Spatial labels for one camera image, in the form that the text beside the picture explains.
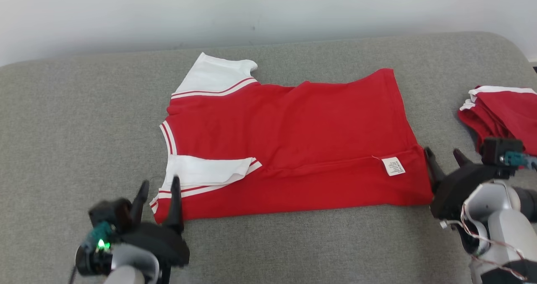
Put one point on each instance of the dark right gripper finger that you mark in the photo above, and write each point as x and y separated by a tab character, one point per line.
434	170
462	160

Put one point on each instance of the red and white jersey shirt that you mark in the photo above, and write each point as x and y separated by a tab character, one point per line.
302	141

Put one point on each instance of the grey fabric sofa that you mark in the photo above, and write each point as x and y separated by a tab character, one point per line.
84	128

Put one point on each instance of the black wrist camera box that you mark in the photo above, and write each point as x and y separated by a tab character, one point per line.
495	149
111	212

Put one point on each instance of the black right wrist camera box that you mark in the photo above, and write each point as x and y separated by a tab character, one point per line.
495	149

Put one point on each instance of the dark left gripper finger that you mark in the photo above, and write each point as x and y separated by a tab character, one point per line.
175	208
139	206

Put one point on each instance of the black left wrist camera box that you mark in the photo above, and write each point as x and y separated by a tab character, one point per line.
111	212

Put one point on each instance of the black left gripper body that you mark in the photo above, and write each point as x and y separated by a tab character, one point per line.
163	246

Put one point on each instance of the red shorts white stripe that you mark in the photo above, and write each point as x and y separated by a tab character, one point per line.
507	116

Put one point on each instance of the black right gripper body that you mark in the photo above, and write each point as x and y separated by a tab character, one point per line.
457	191

